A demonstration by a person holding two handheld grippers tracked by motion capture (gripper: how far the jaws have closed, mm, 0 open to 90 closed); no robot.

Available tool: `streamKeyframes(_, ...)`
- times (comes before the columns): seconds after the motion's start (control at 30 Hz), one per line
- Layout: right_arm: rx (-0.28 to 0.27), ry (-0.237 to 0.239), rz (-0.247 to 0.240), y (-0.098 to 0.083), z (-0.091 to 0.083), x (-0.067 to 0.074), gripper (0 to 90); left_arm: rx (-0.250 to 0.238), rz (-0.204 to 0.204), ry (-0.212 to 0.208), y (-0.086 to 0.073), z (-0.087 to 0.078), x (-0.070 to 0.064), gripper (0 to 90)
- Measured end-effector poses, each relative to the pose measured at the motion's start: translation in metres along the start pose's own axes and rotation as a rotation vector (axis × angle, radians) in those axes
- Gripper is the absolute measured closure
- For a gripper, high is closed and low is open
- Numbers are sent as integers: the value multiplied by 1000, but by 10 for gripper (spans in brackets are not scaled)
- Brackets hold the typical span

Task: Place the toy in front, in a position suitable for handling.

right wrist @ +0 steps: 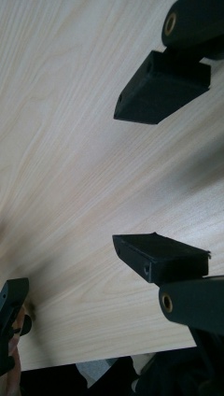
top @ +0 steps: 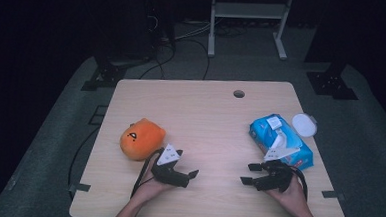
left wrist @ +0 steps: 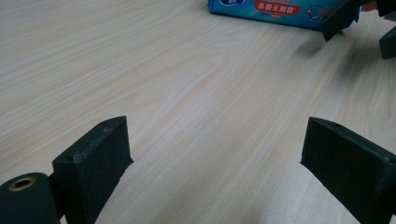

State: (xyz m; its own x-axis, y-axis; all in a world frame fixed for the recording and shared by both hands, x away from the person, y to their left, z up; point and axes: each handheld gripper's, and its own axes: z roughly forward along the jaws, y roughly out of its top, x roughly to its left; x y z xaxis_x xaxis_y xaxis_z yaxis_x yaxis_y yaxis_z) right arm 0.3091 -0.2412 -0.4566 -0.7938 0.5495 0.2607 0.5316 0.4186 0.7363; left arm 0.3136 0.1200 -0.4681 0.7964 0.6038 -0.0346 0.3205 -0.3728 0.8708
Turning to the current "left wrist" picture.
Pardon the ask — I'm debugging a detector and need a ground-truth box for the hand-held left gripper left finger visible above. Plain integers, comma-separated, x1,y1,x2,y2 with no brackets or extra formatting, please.
51,115,134,224

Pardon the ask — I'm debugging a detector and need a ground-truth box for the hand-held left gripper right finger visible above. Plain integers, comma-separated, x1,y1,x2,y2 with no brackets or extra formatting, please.
300,116,396,224

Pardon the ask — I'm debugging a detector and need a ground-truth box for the blue wet wipes pack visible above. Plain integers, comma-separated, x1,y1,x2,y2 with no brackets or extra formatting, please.
207,0,362,32

